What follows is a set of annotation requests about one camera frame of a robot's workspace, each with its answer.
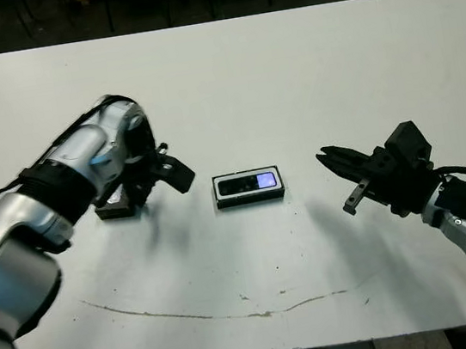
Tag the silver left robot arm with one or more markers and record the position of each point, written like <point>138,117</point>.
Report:
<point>16,239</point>

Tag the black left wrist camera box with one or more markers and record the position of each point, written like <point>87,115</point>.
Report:
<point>178,173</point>

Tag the black mesh chair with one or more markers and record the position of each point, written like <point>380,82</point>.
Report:
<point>109,18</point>

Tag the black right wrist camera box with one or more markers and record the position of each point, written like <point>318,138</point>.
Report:
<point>406,141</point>

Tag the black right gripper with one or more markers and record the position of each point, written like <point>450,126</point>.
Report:
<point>408,184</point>

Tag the grey chair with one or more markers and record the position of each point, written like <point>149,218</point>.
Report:
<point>24,21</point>

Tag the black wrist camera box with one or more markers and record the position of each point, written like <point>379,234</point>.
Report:
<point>406,141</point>
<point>178,173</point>

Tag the black box base white insert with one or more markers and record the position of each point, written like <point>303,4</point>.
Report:
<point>249,199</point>

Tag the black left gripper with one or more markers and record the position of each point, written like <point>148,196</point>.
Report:
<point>143,167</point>

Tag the black box lid silver stripe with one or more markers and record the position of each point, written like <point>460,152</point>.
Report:
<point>112,211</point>

